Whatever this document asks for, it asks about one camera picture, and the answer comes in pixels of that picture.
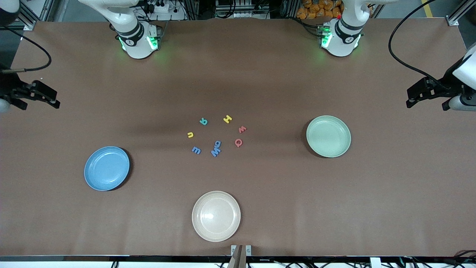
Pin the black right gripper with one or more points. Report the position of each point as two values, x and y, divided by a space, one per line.
8 88

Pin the blue foam lowercase m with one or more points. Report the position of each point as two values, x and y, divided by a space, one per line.
197 149

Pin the green round plate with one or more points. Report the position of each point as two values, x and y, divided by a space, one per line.
328 136

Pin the white power strip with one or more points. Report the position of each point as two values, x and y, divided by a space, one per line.
163 9

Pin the orange packaged items heap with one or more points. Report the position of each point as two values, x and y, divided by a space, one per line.
316 9

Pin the teal foam letter R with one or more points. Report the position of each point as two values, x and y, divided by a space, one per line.
203 122

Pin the blue foam letter a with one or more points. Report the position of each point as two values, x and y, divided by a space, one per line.
219 145

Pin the red foam letter w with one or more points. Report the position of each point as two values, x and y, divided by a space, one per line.
242 130

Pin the blue foam capital M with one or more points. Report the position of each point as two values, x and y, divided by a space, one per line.
215 152

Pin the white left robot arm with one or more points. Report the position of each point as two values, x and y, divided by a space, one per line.
344 41

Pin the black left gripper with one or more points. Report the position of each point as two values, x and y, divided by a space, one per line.
447 88

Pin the metal table edge bracket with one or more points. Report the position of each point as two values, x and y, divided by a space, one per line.
241 257

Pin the yellow foam letter H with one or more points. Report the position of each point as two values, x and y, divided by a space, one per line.
227 119

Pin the aluminium frame post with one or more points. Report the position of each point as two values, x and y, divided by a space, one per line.
455 18
29 20

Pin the red foam letter Q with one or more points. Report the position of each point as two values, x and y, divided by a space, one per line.
240 145

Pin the metal equipment rack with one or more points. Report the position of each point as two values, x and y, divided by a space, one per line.
241 9

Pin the beige round plate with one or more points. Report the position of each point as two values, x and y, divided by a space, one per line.
216 216

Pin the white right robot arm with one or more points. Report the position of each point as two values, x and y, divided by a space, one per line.
137 44

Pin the blue round plate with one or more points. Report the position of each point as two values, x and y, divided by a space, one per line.
106 168

